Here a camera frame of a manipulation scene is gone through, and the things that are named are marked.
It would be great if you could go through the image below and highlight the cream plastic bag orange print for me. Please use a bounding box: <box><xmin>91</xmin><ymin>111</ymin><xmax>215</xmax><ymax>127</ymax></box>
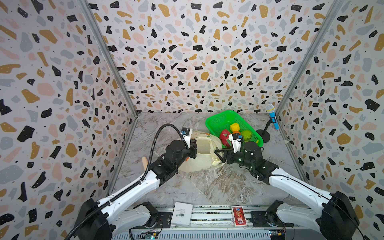
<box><xmin>179</xmin><ymin>131</ymin><xmax>224</xmax><ymax>173</ymax></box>

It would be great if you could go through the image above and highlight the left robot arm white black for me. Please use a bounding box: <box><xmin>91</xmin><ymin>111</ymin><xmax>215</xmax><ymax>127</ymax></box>
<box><xmin>74</xmin><ymin>140</ymin><xmax>198</xmax><ymax>240</ymax></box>

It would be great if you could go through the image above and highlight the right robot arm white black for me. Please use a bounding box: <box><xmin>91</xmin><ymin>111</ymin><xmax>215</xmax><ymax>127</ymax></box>
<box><xmin>215</xmin><ymin>142</ymin><xmax>360</xmax><ymax>240</ymax></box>

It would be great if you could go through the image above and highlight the light green toy apple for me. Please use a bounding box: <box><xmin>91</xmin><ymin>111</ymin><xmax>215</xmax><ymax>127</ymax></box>
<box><xmin>241</xmin><ymin>130</ymin><xmax>253</xmax><ymax>142</ymax></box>

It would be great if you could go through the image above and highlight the red dragon fruit toy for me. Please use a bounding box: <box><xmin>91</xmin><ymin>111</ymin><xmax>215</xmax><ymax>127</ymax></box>
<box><xmin>219</xmin><ymin>129</ymin><xmax>232</xmax><ymax>148</ymax></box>

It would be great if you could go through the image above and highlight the black microphone stand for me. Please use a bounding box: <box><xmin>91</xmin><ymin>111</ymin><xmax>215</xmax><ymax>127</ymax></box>
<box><xmin>256</xmin><ymin>120</ymin><xmax>272</xmax><ymax>143</ymax></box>

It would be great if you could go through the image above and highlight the yellow toy fruit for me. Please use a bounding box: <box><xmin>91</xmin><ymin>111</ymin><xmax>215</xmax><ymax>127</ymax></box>
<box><xmin>230</xmin><ymin>123</ymin><xmax>240</xmax><ymax>133</ymax></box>

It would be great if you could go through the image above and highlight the wooden rolling pin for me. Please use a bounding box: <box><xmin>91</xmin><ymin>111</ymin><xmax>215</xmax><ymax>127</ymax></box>
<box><xmin>142</xmin><ymin>157</ymin><xmax>149</xmax><ymax>171</ymax></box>

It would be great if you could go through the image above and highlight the green plastic basket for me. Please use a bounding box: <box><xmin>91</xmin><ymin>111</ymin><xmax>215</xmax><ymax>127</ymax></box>
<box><xmin>205</xmin><ymin>110</ymin><xmax>264</xmax><ymax>148</ymax></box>

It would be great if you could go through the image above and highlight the blue toy microphone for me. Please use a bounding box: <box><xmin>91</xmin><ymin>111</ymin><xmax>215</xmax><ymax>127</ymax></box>
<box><xmin>266</xmin><ymin>104</ymin><xmax>279</xmax><ymax>130</ymax></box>

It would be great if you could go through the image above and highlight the red card pack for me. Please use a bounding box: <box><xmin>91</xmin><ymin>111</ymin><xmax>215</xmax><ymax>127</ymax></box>
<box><xmin>231</xmin><ymin>206</ymin><xmax>247</xmax><ymax>227</ymax></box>

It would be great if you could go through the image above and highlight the white cardboard box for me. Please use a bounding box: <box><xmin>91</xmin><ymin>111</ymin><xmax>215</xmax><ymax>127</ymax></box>
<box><xmin>171</xmin><ymin>202</ymin><xmax>193</xmax><ymax>227</ymax></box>

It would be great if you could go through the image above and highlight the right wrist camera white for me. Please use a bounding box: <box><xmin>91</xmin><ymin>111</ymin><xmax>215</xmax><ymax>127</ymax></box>
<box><xmin>229</xmin><ymin>133</ymin><xmax>243</xmax><ymax>153</ymax></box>

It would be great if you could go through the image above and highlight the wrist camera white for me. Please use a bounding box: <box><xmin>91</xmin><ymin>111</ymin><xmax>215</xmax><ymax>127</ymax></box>
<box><xmin>181</xmin><ymin>128</ymin><xmax>193</xmax><ymax>149</ymax></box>
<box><xmin>229</xmin><ymin>133</ymin><xmax>243</xmax><ymax>153</ymax></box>

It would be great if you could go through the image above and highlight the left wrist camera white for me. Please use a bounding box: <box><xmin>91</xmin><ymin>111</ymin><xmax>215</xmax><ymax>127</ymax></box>
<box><xmin>181</xmin><ymin>128</ymin><xmax>193</xmax><ymax>149</ymax></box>

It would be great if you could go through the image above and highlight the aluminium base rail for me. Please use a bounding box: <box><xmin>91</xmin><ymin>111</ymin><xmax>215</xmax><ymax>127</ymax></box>
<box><xmin>82</xmin><ymin>204</ymin><xmax>343</xmax><ymax>240</ymax></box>

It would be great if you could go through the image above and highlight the black corrugated cable hose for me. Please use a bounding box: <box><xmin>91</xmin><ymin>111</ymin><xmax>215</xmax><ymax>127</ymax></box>
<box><xmin>64</xmin><ymin>123</ymin><xmax>185</xmax><ymax>240</ymax></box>

